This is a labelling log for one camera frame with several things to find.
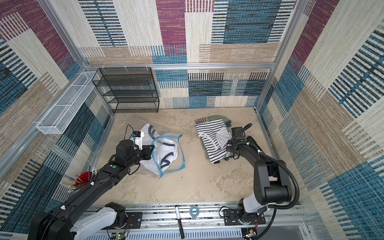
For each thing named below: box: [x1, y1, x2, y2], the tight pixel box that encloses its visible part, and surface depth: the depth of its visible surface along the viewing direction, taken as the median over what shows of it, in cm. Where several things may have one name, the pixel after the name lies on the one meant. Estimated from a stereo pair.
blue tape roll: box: [189, 206, 200, 218], surface depth 77 cm
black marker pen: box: [174, 205, 185, 240], surface depth 73 cm
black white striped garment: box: [195, 117, 234, 164], surface depth 101 cm
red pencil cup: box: [75, 171, 93, 187], surface depth 79 cm
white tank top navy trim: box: [139, 123, 178, 174], surface depth 96 cm
